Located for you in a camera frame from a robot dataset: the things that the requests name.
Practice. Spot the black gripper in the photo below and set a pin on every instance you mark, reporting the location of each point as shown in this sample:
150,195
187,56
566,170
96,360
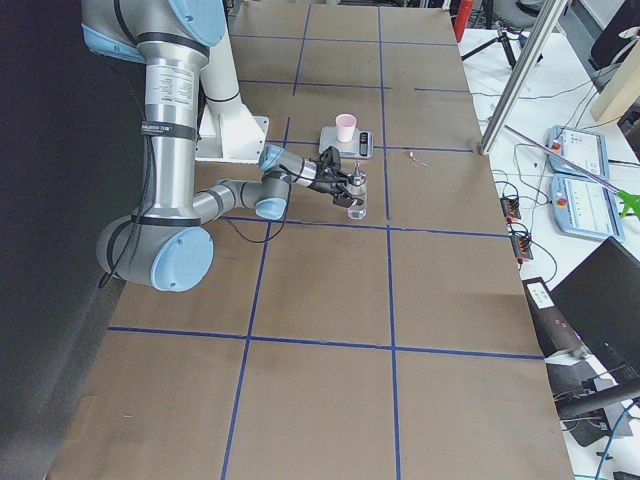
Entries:
322,185

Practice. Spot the pink plastic cup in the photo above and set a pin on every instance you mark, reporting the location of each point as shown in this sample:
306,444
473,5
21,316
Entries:
345,125

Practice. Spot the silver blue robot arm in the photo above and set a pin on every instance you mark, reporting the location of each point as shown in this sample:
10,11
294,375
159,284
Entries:
163,243

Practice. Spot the orange black connector box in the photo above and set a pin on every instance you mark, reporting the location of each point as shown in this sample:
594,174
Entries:
510,209

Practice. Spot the red cylinder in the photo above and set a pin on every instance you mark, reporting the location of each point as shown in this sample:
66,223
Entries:
462,17

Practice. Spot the near blue teach pendant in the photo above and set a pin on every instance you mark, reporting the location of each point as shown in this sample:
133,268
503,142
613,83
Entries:
584,208

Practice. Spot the blue teach pendant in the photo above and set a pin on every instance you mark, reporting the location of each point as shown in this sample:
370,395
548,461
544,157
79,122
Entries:
584,208
582,147

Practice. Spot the far blue teach pendant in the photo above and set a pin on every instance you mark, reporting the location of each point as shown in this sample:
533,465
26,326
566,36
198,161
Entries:
582,147

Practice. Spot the black device with label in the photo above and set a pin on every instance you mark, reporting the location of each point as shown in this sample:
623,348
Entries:
554,333

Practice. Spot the black office chair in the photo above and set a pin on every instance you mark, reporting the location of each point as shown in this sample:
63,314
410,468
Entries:
618,38

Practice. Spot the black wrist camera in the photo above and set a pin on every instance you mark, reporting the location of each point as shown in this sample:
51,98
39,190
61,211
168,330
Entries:
330,160

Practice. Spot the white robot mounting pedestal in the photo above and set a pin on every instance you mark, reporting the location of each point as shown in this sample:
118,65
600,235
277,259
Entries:
229,132

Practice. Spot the aluminium frame post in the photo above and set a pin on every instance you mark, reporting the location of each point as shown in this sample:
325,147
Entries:
546,20

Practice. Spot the green handled reacher grabber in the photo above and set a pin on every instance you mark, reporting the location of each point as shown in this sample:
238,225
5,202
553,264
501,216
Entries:
630,201

